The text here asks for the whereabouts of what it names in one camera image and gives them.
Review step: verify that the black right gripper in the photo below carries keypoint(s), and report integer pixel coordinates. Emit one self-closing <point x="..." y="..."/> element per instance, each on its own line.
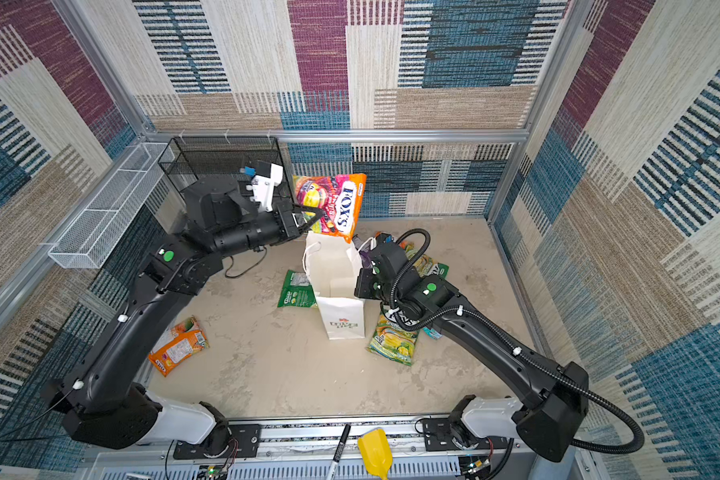
<point x="363" y="291"/>

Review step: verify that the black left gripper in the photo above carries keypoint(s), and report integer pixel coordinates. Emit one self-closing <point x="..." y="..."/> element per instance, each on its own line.
<point x="285" y="226"/>

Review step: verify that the pink orange Fox's candy bag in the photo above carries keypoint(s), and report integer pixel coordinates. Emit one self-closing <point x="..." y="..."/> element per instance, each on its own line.
<point x="339" y="197"/>

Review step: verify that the white paper bag with illustration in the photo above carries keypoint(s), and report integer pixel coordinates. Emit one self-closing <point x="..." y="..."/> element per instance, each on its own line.
<point x="332" y="266"/>

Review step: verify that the green fox's spring tea bag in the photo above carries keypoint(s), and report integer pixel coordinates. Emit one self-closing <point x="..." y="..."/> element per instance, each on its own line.
<point x="425" y="265"/>
<point x="392" y="342"/>

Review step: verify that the green snack packet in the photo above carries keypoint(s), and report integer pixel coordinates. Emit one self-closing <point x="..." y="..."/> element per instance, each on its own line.
<point x="296" y="291"/>

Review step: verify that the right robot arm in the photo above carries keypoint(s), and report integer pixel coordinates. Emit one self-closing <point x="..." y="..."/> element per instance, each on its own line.
<point x="554" y="399"/>

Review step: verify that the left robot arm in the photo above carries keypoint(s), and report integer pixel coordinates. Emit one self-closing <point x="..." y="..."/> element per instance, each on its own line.
<point x="100" y="401"/>

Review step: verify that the purple snack packet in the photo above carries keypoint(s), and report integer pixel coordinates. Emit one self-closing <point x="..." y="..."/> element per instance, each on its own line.
<point x="366" y="258"/>

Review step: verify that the teal snack packet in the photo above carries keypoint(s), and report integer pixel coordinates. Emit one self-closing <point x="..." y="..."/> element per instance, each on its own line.
<point x="432" y="333"/>

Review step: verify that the yellow plastic scoop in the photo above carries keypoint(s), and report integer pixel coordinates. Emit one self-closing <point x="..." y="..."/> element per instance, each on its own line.
<point x="376" y="453"/>

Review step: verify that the orange snack packet left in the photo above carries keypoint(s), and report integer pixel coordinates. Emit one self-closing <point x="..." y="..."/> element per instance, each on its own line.
<point x="177" y="344"/>

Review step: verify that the black marker pen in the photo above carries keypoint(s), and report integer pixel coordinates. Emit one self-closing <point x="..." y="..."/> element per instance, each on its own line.
<point x="333" y="467"/>

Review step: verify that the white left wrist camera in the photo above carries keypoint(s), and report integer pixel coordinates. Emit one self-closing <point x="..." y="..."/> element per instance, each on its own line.
<point x="265" y="177"/>

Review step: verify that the black wire shelf rack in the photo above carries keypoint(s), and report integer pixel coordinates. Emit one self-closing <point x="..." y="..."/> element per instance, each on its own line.
<point x="187" y="160"/>

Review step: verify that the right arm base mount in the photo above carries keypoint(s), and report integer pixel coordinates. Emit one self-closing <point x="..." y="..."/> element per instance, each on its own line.
<point x="440" y="434"/>

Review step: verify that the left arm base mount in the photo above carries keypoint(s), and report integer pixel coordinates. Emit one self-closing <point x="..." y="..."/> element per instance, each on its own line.
<point x="232" y="441"/>

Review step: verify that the white wire mesh basket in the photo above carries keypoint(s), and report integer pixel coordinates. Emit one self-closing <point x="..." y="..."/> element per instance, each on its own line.
<point x="94" y="233"/>

